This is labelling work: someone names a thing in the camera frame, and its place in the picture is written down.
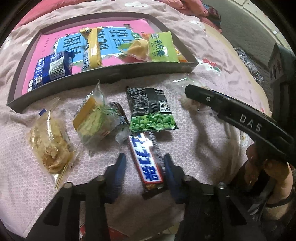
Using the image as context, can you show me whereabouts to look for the grey padded headboard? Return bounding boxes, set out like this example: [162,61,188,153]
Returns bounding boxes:
[204,1,276,107]

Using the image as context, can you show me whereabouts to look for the mauve printed bed sheet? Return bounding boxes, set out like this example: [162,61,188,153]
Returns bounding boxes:
[0,0,273,239]

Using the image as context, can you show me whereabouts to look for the clear bag fried snack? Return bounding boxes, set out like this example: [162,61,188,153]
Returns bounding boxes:
[28,97,77,189]

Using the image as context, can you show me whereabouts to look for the clear yellow cake packet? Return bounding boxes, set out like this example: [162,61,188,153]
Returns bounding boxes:
[73,83,130,157]

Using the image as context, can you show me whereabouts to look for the yellow snack packet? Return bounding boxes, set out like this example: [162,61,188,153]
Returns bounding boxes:
[80,27,103,72]

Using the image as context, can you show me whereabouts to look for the blue biscuit snack packet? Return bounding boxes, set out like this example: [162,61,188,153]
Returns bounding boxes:
[32,51,75,89]

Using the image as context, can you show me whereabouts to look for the green peas black packet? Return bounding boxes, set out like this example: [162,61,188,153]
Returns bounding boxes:
[126,87,178,133]

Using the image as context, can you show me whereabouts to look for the Snickers chocolate bar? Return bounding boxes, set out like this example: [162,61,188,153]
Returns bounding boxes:
[128,132,166,200]

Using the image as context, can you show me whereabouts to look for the pink quilt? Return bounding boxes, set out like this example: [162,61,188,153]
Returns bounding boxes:
[14,0,222,33]

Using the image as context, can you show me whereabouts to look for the orange cracker packet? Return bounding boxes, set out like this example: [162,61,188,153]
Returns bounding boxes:
[142,31,187,62]

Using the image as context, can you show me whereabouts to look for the person right hand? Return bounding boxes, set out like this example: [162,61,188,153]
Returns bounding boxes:
[244,144,293,204]

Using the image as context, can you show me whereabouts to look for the pink blue picture book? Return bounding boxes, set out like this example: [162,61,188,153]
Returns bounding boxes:
[21,19,186,95]

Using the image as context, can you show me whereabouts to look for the light green candy packet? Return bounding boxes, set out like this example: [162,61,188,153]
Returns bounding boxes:
[118,31,180,63]

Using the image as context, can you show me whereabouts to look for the dark shallow tray box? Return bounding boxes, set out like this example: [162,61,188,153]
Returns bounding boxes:
[6,12,198,113]

